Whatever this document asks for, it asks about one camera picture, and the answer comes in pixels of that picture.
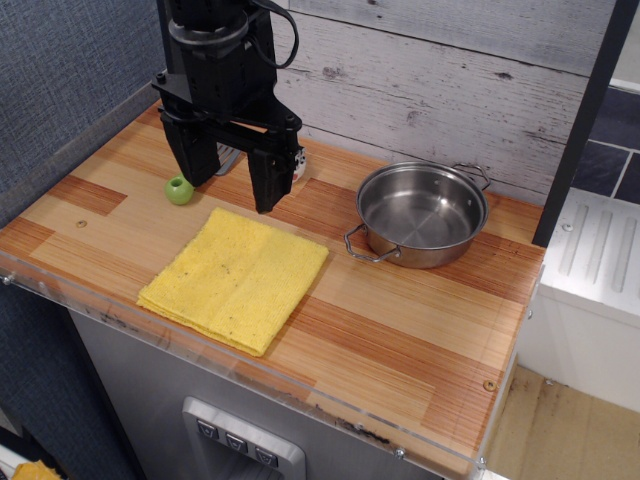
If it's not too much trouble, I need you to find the white toy sink unit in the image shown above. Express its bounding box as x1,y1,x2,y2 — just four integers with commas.
516,189,639,411

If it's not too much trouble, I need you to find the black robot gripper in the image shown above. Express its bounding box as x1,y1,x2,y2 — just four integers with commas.
153,30,301,214

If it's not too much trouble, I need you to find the yellow folded cloth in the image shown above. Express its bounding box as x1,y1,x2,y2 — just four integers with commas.
137,208,329,357

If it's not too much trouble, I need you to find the stainless steel pot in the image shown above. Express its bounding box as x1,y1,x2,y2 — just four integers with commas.
344,161,491,269

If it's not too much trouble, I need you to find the yellow object at corner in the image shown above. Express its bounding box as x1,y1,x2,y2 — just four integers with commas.
12,461,62,480

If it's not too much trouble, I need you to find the black vertical post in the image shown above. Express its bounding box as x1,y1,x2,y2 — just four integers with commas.
532,0,639,247

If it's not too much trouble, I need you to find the silver dispenser panel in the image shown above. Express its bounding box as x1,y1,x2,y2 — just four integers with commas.
182,396,307,479

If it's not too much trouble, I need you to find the black cable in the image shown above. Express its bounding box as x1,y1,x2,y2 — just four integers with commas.
243,0,301,71

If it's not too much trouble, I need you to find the green toy apple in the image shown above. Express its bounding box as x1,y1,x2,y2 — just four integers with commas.
164,174,195,206

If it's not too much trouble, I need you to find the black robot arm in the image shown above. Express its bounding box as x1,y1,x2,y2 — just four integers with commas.
152,1,302,213

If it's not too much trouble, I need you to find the plush sushi roll toy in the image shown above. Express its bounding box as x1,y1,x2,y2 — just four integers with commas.
292,147,307,183

